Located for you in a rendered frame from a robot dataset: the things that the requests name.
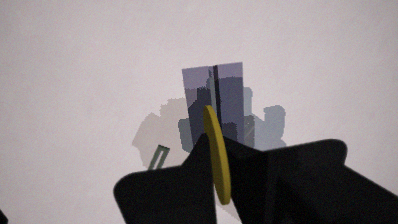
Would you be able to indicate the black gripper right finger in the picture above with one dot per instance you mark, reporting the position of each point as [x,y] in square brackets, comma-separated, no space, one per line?
[254,173]

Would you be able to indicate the gold coin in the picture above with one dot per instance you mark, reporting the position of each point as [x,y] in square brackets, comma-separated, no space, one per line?
[220,167]

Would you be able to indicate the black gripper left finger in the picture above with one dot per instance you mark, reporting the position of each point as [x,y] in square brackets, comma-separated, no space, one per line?
[164,189]

